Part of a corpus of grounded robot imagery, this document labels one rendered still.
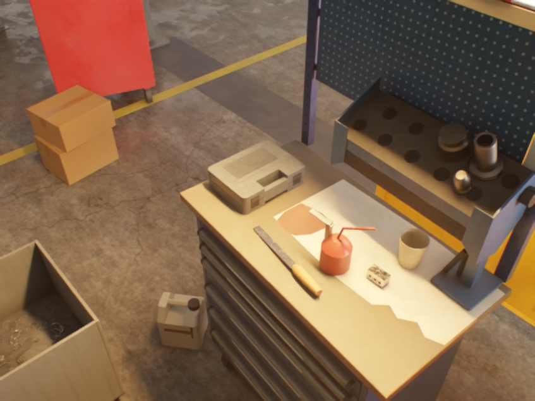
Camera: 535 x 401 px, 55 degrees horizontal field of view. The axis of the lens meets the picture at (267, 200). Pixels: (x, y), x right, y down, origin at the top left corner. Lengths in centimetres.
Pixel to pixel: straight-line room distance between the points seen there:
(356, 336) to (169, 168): 229
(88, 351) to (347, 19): 140
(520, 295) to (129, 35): 285
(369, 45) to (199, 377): 154
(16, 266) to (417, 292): 156
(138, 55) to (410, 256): 283
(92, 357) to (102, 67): 233
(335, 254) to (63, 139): 217
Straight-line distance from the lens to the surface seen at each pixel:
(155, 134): 374
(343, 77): 166
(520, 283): 250
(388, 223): 163
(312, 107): 182
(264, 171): 167
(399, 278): 148
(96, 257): 292
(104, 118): 337
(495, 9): 107
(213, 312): 202
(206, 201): 168
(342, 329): 135
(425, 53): 143
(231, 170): 168
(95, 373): 213
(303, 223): 156
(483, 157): 126
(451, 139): 130
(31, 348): 224
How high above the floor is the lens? 205
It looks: 41 degrees down
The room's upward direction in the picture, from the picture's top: straight up
